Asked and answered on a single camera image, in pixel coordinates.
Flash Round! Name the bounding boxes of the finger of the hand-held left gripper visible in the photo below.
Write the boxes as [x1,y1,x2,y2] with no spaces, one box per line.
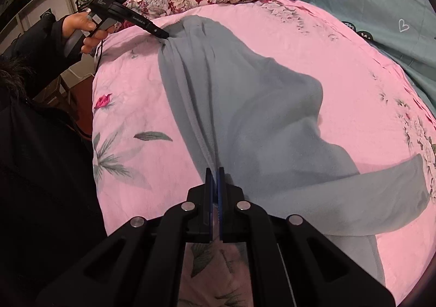
[148,22,170,39]

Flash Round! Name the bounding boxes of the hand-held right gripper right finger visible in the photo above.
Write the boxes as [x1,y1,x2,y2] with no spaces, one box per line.
[217,167,397,307]

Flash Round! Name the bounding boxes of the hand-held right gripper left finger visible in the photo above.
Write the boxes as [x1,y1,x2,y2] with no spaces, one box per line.
[34,168,216,307]

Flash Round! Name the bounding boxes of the grey pants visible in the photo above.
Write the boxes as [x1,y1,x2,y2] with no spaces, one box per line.
[157,16,430,289]

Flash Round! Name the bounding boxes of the person's left hand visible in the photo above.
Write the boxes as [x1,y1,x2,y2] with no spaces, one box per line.
[61,11,116,55]

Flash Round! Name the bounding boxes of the pink floral bedsheet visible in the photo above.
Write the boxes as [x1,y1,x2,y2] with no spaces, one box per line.
[92,0,436,307]

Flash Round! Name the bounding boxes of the wooden stool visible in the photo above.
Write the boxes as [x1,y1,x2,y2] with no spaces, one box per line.
[32,73,80,120]

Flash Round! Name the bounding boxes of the person's black jacket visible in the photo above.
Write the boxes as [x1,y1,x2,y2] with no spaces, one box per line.
[0,55,110,307]

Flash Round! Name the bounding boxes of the teal heart-print quilt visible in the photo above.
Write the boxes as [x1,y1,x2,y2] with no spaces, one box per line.
[298,0,436,110]

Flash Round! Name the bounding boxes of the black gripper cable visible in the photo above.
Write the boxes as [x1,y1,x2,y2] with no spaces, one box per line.
[77,39,104,140]

